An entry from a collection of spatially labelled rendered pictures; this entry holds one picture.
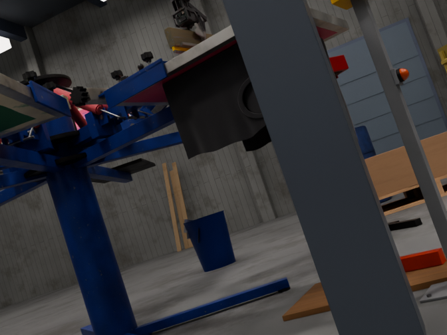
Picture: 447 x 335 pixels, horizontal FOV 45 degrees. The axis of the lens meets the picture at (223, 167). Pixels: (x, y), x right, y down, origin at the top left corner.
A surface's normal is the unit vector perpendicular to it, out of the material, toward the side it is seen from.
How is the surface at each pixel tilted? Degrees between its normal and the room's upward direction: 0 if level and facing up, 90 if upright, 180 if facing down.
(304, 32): 90
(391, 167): 90
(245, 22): 90
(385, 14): 90
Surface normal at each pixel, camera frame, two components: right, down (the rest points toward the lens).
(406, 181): -0.13, -0.04
